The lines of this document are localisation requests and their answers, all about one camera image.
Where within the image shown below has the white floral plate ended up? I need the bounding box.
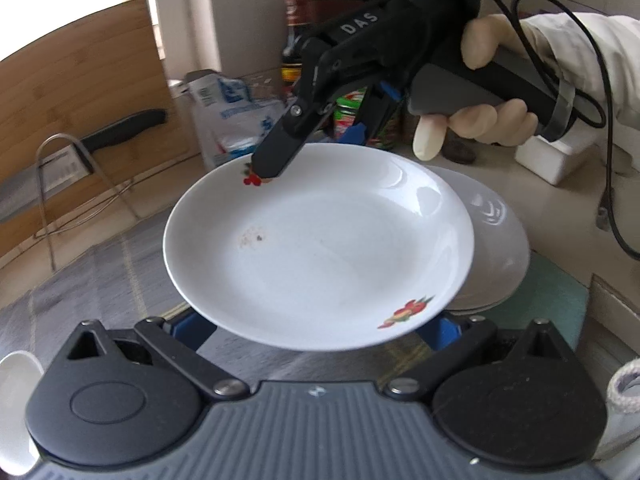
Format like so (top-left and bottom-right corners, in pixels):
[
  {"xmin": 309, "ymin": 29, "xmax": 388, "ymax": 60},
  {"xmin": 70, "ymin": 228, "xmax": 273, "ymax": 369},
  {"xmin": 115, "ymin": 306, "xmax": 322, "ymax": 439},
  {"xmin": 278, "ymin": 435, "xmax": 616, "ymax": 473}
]
[
  {"xmin": 425, "ymin": 164, "xmax": 532, "ymax": 313},
  {"xmin": 163, "ymin": 142, "xmax": 476, "ymax": 352}
]

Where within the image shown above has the white blue salt bag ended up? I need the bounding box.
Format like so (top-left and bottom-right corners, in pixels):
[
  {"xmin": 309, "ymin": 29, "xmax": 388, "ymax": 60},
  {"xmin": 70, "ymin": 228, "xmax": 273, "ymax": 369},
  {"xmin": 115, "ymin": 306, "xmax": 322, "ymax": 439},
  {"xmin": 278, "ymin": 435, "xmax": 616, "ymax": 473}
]
[{"xmin": 185, "ymin": 70, "xmax": 301, "ymax": 171}]

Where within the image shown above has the black cable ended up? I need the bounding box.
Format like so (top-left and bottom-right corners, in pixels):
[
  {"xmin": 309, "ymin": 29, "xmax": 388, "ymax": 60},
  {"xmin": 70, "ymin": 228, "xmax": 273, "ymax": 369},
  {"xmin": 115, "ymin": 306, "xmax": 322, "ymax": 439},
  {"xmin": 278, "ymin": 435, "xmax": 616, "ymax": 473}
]
[{"xmin": 480, "ymin": 0, "xmax": 640, "ymax": 263}]

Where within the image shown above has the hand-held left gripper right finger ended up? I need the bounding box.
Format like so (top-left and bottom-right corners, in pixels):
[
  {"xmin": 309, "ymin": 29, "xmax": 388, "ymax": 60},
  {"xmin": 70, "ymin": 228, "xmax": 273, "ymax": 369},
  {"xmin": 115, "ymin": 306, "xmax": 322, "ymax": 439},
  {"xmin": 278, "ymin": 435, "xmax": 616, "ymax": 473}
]
[{"xmin": 385, "ymin": 312, "xmax": 571, "ymax": 402}]

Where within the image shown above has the person's right hand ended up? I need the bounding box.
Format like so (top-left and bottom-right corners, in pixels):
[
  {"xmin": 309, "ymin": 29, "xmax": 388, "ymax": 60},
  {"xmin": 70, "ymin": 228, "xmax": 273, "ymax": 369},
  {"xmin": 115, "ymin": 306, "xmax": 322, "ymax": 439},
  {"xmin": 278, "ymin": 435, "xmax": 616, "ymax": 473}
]
[{"xmin": 412, "ymin": 12, "xmax": 563, "ymax": 162}]

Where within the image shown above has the brown knife block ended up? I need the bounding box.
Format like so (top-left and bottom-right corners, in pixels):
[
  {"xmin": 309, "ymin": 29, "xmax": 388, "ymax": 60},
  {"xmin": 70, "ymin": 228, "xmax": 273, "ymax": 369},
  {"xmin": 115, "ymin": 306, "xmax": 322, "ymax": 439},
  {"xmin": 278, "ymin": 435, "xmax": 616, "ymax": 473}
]
[{"xmin": 306, "ymin": 0, "xmax": 361, "ymax": 28}]

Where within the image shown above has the white plastic box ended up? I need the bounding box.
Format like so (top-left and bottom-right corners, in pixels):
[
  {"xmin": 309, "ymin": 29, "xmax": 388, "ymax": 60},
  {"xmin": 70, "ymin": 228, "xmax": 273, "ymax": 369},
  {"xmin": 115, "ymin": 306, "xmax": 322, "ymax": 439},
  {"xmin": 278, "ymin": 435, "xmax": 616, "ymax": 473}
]
[{"xmin": 515, "ymin": 135, "xmax": 601, "ymax": 186}]

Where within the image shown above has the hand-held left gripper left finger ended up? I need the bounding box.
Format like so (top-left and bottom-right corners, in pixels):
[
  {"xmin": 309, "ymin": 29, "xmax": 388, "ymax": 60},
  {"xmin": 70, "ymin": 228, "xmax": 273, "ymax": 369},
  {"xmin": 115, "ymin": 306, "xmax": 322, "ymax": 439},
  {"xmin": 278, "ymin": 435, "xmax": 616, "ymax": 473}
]
[{"xmin": 65, "ymin": 307, "xmax": 250, "ymax": 403}]

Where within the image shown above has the white ceramic bowl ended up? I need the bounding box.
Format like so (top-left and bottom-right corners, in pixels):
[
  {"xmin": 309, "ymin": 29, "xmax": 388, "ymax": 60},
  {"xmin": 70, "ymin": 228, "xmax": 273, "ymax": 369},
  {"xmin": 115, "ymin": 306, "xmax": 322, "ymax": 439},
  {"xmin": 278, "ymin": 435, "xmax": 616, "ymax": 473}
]
[{"xmin": 0, "ymin": 350, "xmax": 45, "ymax": 477}]

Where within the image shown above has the dark soy sauce bottle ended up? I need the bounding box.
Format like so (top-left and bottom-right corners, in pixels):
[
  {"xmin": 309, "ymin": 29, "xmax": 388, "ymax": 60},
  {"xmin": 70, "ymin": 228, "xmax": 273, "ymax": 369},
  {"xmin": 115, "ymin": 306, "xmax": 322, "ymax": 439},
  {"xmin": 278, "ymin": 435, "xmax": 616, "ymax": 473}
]
[{"xmin": 280, "ymin": 0, "xmax": 313, "ymax": 101}]

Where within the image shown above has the metal wire rack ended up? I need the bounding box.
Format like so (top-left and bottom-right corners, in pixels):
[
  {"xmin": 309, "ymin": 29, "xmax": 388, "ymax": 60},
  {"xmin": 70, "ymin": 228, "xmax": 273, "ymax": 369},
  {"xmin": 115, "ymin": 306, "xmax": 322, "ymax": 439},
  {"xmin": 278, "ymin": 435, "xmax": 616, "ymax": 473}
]
[{"xmin": 35, "ymin": 132, "xmax": 143, "ymax": 271}]

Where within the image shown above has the black handled santoku knife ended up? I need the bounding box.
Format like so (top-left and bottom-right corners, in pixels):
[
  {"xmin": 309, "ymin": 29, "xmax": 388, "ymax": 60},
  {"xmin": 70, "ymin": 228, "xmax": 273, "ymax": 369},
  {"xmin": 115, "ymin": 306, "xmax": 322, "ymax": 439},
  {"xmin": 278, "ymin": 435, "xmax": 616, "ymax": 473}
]
[{"xmin": 0, "ymin": 108, "xmax": 168, "ymax": 223}]

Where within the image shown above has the wooden cutting board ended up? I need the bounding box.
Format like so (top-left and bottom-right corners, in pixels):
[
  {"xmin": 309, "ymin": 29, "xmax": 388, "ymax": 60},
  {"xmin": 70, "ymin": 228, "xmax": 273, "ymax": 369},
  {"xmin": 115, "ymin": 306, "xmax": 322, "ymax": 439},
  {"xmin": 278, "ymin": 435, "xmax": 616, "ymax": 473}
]
[{"xmin": 0, "ymin": 0, "xmax": 203, "ymax": 271}]

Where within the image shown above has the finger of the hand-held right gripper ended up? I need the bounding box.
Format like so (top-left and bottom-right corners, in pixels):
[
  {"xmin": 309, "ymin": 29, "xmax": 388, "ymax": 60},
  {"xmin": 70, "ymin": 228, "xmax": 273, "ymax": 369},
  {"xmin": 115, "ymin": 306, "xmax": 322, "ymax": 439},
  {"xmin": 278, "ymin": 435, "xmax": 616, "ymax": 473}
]
[
  {"xmin": 345, "ymin": 82, "xmax": 403, "ymax": 145},
  {"xmin": 250, "ymin": 42, "xmax": 335, "ymax": 181}
]

